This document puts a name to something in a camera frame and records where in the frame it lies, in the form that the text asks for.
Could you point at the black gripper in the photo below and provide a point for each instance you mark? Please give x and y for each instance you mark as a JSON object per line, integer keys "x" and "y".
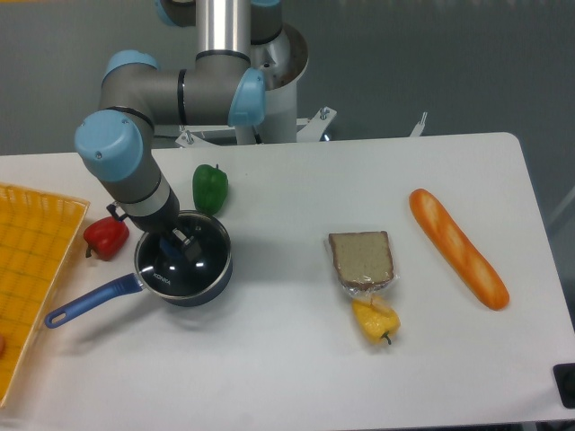
{"x": 158, "y": 216}

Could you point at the glass lid blue knob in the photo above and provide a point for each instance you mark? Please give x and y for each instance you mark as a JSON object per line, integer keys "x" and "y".
{"x": 187, "y": 282}

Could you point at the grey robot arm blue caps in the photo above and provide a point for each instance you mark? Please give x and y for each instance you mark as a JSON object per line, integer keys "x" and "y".
{"x": 223, "y": 88}

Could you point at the dark blue saucepan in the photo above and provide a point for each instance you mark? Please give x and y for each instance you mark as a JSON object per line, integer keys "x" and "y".
{"x": 126, "y": 285}

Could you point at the green bell pepper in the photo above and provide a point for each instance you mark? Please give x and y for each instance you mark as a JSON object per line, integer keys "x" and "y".
{"x": 209, "y": 189}

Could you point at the red bell pepper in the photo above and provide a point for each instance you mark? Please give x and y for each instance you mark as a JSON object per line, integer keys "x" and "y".
{"x": 105, "y": 238}

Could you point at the yellow wicker basket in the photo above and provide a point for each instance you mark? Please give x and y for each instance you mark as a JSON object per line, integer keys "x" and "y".
{"x": 38, "y": 229}

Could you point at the wrapped bread slice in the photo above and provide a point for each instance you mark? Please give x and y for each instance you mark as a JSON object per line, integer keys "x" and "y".
{"x": 363, "y": 263}

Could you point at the yellow bell pepper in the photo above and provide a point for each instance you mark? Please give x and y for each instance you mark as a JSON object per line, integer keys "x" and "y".
{"x": 378, "y": 321}

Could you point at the orange baguette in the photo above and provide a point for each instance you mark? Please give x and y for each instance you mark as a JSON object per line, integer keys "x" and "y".
{"x": 462, "y": 256}

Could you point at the black corner device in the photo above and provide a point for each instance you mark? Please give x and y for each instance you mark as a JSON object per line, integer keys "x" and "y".
{"x": 564, "y": 375}

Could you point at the white mounting frame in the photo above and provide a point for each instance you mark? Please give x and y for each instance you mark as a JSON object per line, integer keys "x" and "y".
{"x": 314, "y": 129}

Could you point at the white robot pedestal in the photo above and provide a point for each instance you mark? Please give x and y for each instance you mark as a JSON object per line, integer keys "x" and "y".
{"x": 283, "y": 62}

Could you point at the white table bracket right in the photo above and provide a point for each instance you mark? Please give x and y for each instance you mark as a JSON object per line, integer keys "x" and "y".
{"x": 419, "y": 127}

